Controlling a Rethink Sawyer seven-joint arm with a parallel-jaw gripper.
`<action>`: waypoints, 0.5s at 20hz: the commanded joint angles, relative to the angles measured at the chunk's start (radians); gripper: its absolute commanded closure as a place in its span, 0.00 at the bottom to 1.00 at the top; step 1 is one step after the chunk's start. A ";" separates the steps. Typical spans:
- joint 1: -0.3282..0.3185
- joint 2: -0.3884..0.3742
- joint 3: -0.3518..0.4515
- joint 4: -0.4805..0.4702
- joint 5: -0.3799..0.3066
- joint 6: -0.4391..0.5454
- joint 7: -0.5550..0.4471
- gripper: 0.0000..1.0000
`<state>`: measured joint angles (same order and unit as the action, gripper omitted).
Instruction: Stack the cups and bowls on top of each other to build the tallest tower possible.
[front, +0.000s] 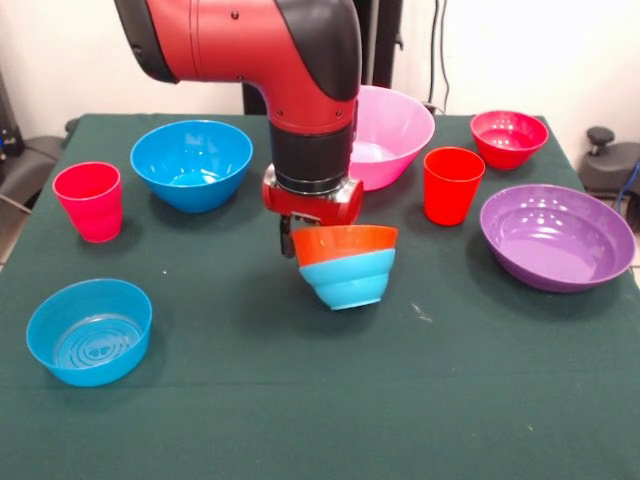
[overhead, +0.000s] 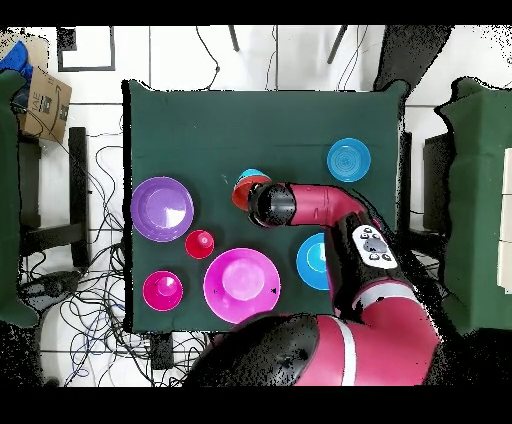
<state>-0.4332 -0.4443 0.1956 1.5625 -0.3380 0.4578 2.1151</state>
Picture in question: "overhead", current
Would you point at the orange bowl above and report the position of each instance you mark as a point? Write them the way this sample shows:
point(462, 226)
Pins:
point(240, 196)

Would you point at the ribbed cyan bowl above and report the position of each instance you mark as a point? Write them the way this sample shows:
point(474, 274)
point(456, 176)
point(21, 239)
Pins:
point(252, 172)

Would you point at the red cup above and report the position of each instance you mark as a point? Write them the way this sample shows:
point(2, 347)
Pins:
point(199, 244)

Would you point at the large pink bowl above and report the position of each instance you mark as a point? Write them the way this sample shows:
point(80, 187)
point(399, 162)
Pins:
point(240, 280)

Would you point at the deep blue bowl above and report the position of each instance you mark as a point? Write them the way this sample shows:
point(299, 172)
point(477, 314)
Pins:
point(310, 260)

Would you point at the wide purple bowl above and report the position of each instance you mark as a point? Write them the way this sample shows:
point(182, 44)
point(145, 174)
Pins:
point(162, 208)

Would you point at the flat-bottomed blue bowl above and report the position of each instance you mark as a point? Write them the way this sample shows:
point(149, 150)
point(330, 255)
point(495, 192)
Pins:
point(348, 160)

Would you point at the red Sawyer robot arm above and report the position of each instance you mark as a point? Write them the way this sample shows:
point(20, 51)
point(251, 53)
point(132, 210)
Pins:
point(320, 344)

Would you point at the dark green table cloth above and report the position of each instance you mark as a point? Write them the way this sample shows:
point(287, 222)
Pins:
point(200, 120)

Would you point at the small crimson bowl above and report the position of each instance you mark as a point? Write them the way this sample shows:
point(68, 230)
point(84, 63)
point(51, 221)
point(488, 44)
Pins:
point(162, 292)

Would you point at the black tripod leg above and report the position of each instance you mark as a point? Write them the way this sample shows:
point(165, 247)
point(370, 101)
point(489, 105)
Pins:
point(234, 39)
point(337, 44)

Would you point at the black wooden bench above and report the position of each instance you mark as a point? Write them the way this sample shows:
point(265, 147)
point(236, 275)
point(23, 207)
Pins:
point(78, 196)

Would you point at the grey black equipment base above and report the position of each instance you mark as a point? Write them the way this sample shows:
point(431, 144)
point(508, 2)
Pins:
point(54, 284)

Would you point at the person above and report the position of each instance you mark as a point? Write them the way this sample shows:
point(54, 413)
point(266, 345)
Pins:
point(408, 56)

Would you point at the green cloth covered table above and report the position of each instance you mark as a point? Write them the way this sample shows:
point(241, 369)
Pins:
point(8, 200)
point(480, 180)

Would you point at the cardboard box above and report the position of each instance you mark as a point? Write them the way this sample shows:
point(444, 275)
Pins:
point(44, 106)

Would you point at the white box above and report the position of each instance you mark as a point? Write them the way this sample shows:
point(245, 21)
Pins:
point(506, 220)

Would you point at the blue bag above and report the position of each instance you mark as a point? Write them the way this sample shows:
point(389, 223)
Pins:
point(16, 60)

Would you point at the black square floor frame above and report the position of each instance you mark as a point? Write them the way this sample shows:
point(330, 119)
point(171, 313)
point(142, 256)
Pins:
point(113, 48)

